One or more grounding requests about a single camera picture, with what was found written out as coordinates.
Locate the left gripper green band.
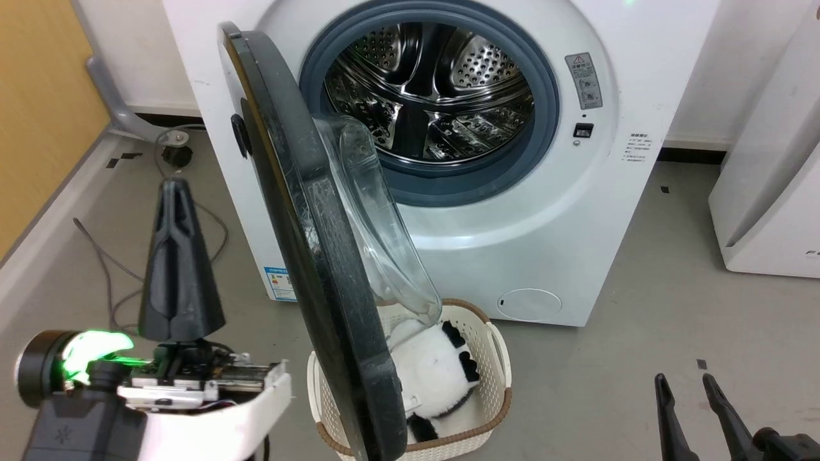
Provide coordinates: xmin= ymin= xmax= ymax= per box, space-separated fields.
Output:
xmin=15 ymin=179 xmax=293 ymax=412

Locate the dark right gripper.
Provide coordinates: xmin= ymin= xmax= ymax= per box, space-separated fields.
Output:
xmin=654 ymin=373 xmax=820 ymax=461

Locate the black round washing machine door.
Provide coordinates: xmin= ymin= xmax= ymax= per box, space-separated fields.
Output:
xmin=218 ymin=21 xmax=443 ymax=461

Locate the white front-load washing machine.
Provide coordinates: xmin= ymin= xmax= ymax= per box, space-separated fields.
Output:
xmin=161 ymin=0 xmax=721 ymax=328

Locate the steel washing machine drum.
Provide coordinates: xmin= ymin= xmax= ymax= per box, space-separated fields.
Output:
xmin=324 ymin=22 xmax=536 ymax=165

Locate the grey rubber door gasket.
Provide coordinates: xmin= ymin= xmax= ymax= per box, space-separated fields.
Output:
xmin=299 ymin=0 xmax=561 ymax=207

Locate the blue white energy label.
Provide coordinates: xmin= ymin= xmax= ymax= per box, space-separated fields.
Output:
xmin=263 ymin=265 xmax=297 ymax=302

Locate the round white filter cover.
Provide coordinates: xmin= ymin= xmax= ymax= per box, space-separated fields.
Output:
xmin=498 ymin=288 xmax=563 ymax=323

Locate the cream plastic laundry basket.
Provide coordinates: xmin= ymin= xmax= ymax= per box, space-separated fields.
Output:
xmin=306 ymin=298 xmax=513 ymax=461

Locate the orange wooden panel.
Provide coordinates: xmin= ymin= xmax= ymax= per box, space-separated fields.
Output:
xmin=0 ymin=0 xmax=111 ymax=263

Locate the white appliance cabinet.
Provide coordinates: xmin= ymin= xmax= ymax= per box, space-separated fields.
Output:
xmin=707 ymin=0 xmax=820 ymax=280

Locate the black white panda plush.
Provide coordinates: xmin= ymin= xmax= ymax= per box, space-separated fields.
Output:
xmin=387 ymin=319 xmax=481 ymax=443

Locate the small printed text label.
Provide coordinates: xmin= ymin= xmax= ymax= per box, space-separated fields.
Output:
xmin=624 ymin=133 xmax=653 ymax=163

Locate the grey warning sticker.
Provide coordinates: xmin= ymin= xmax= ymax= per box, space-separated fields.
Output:
xmin=564 ymin=53 xmax=603 ymax=111

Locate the thin grey floor cable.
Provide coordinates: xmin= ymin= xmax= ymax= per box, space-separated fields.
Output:
xmin=72 ymin=125 xmax=230 ymax=332

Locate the grey drain hose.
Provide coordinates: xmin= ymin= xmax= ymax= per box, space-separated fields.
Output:
xmin=69 ymin=0 xmax=191 ymax=145

